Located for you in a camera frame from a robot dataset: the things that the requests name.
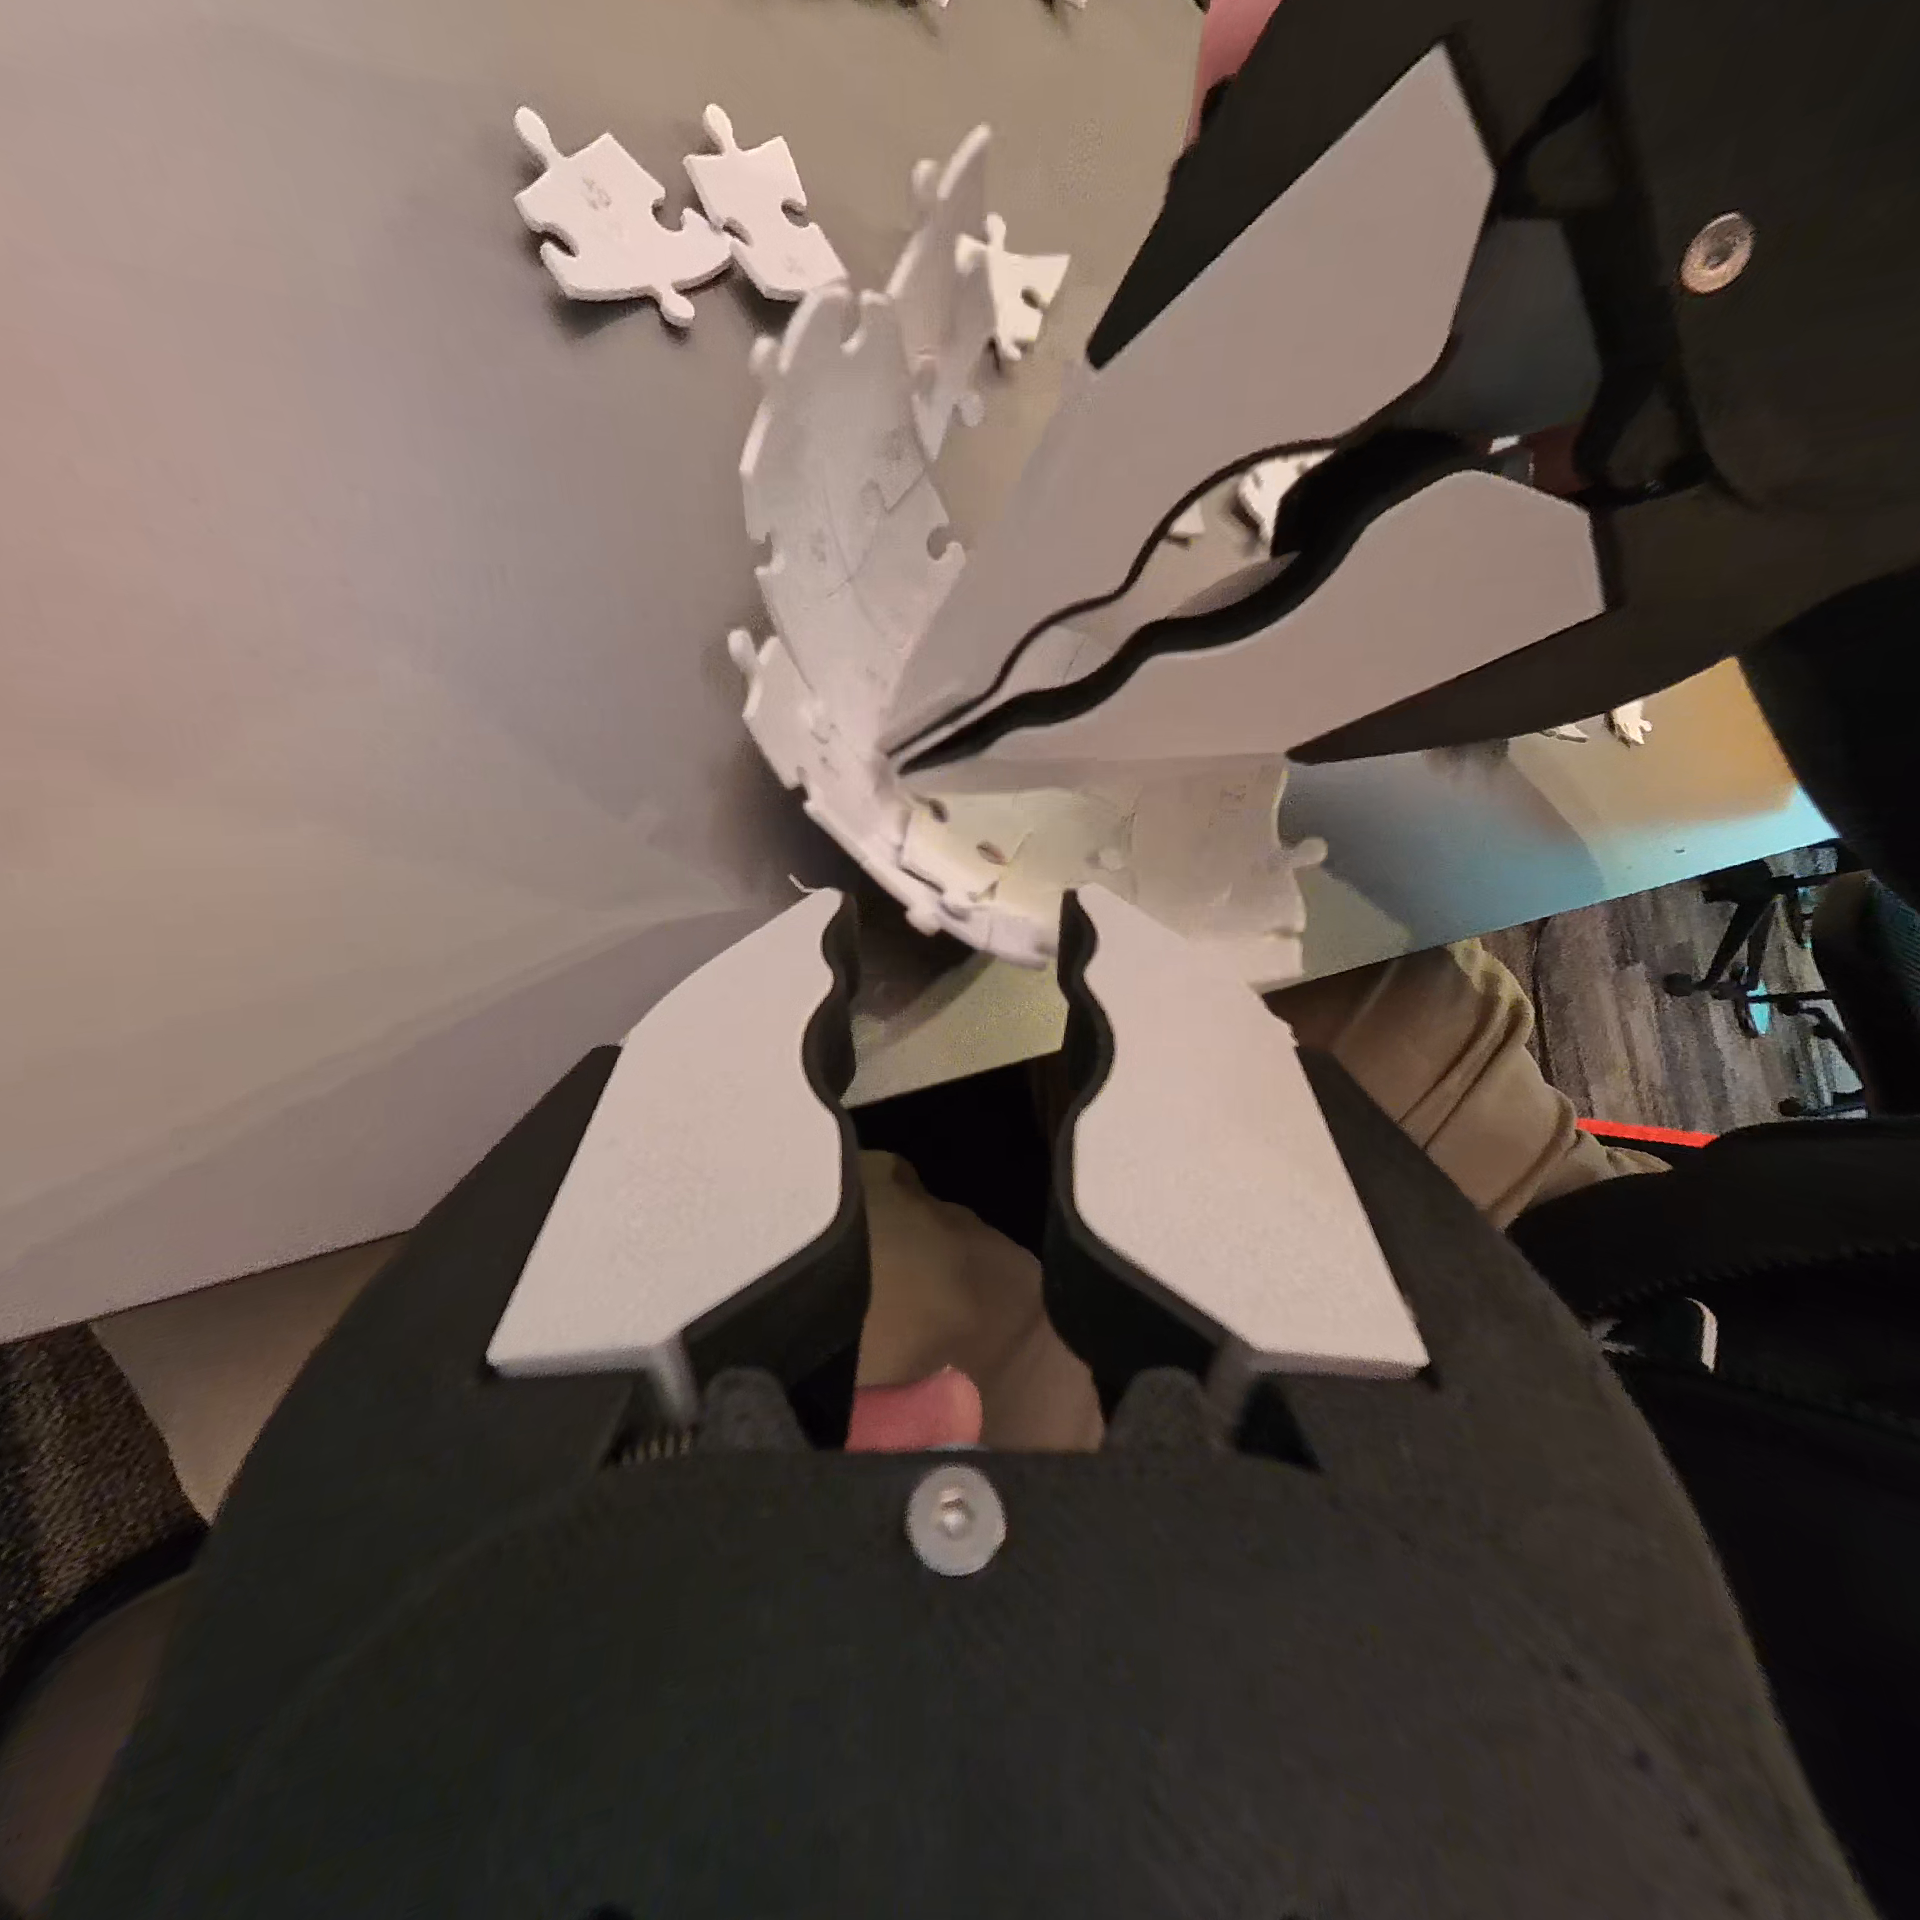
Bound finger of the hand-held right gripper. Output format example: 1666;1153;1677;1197
903;469;1607;799
886;43;1505;760

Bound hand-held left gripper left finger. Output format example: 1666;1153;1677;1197
485;890;872;1450

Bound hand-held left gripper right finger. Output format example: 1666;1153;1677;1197
1046;883;1434;1450

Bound assembled white puzzle section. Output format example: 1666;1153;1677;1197
728;119;1336;995

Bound white puzzle pieces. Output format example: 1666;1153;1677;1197
515;0;1658;748

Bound person's right hand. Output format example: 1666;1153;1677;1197
1188;0;1283;141

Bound person's left hand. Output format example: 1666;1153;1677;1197
846;1363;986;1451

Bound black office chair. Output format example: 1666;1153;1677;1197
1662;865;1875;1117

